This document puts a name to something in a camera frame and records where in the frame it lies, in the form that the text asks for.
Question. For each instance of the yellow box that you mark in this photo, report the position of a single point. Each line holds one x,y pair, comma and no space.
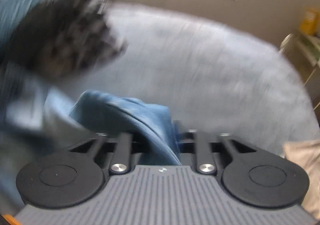
309,23

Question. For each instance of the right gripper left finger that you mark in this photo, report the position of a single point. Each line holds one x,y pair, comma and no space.
114,155

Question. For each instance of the black patterned garment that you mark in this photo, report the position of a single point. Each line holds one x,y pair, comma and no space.
60,38

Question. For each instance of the blue denim jeans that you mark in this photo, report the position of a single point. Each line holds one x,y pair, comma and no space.
36,117

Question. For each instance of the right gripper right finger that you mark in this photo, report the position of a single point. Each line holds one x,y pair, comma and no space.
208,153

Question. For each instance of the beige fabric storage bag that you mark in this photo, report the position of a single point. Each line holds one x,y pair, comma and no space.
305,154

